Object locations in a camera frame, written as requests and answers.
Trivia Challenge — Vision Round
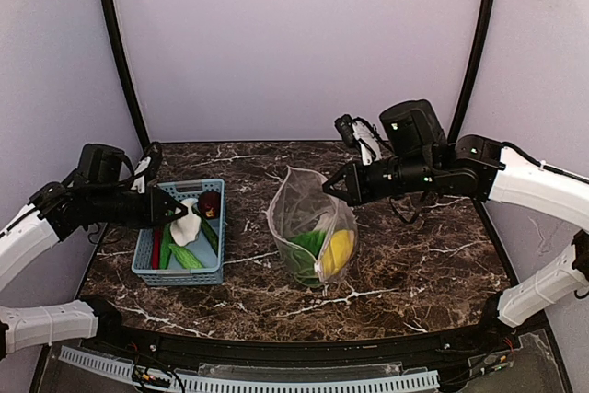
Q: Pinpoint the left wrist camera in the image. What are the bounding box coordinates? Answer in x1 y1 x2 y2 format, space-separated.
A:
126 142 163 194

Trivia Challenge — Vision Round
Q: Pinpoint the right black frame post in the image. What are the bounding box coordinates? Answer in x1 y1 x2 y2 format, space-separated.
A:
447 0 494 143

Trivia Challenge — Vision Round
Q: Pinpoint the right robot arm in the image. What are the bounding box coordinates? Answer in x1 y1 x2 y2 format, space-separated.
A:
323 99 588 329

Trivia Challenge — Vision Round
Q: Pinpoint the dark red apple toy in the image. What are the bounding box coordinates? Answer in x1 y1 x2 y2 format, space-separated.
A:
197 191 221 219

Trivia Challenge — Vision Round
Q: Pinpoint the long green pepper toy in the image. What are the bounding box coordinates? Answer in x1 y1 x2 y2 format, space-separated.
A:
159 238 171 270

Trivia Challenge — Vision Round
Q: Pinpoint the blue plastic basket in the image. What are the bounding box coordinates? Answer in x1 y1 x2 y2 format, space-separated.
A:
132 179 225 286

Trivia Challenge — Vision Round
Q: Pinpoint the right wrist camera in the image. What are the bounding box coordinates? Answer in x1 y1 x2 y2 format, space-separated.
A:
334 114 387 167

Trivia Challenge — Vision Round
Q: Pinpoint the clear zip top bag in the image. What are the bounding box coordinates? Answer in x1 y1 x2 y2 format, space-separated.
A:
267 167 358 286

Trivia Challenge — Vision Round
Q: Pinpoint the black frame post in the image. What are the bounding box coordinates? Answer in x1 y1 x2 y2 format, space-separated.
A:
447 0 494 143
100 0 151 149

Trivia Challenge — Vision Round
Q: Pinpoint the white radish toy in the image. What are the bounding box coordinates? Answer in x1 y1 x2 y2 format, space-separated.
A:
169 198 202 247

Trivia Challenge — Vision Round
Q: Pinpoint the white slotted cable duct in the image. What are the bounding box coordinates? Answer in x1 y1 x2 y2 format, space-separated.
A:
59 346 440 392

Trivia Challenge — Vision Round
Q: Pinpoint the left black frame post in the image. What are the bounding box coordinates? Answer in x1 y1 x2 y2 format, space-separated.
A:
100 0 151 149

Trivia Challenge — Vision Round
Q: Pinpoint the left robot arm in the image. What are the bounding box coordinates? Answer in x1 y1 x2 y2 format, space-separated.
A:
1 142 188 356

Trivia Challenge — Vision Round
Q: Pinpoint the yellow corn toy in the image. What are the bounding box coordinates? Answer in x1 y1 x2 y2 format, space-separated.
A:
318 229 355 280

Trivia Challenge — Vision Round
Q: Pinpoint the red chili pepper toy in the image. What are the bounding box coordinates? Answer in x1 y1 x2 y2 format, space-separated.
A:
151 227 162 270

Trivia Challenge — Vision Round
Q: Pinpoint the green leafy vegetable toy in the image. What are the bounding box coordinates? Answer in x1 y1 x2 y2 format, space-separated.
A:
288 213 332 288

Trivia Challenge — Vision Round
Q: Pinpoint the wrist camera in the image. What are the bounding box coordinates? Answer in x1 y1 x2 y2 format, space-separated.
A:
126 142 163 194
334 114 387 167

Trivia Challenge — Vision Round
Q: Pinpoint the black front rail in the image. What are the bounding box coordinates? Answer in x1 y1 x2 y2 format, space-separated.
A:
45 295 549 378

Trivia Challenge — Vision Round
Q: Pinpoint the dark green cucumber toy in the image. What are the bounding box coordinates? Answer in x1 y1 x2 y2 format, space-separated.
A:
192 207 219 255

